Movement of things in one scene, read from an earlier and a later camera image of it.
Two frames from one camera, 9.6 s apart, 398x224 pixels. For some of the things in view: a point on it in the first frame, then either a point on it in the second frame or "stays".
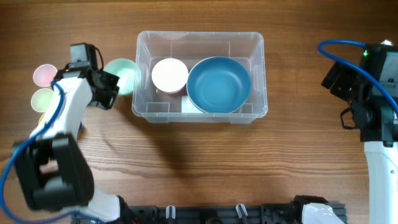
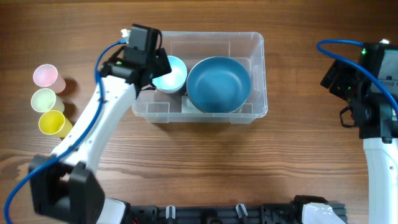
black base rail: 240,214 stays
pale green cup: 41,98 stays
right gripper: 339,88 stays
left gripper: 106,103 → 163,65
